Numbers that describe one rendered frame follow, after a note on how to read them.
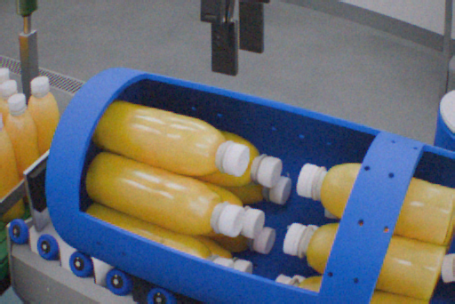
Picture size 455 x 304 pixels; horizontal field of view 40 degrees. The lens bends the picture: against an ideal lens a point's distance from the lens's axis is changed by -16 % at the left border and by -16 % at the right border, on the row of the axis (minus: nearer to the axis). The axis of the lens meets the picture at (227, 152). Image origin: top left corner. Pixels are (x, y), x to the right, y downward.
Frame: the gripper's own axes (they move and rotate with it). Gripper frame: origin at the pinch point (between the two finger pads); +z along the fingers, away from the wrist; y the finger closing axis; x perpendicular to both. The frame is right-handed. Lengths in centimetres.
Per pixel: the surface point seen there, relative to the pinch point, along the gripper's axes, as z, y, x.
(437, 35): 124, 339, 18
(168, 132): 13.3, -2.7, 8.3
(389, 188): 10.7, -5.6, -21.6
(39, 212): 37, -4, 37
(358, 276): 18.1, -13.1, -21.4
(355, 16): 130, 345, 82
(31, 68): 33, 35, 73
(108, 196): 21.5, -9.0, 14.5
